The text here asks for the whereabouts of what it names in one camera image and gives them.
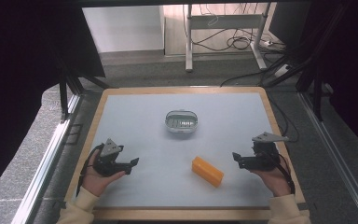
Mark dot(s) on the person's left hand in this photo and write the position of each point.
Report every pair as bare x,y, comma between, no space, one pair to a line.
94,183

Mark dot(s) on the light grey table mat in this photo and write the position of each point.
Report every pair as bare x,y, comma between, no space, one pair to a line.
167,149

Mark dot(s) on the aluminium floor rail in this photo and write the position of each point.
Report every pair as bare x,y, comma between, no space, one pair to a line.
48,155
338,155

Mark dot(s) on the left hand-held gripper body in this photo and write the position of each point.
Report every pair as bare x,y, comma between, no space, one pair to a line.
105,166

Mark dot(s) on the grey oval soap dish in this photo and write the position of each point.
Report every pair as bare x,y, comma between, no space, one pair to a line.
181,122

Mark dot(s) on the black curtain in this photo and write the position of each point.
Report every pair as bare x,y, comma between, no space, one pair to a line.
18,77
354,62

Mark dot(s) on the orange soap bar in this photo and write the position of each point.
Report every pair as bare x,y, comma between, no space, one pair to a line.
207,171

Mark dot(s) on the white panel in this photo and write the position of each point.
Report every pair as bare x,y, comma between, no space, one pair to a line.
122,29

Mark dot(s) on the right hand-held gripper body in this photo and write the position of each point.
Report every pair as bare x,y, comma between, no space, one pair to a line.
262,160

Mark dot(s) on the dark floor plate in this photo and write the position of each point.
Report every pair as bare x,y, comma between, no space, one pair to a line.
74,133

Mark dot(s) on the white metal desk frame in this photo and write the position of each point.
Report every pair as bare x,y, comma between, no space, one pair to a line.
223,21

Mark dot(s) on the white power strip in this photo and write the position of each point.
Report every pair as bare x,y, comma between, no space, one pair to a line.
282,70

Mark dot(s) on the black metal stand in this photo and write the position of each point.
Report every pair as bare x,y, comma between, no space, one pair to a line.
317,84
64,96

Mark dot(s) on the person's right hand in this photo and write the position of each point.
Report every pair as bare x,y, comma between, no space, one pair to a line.
276,182

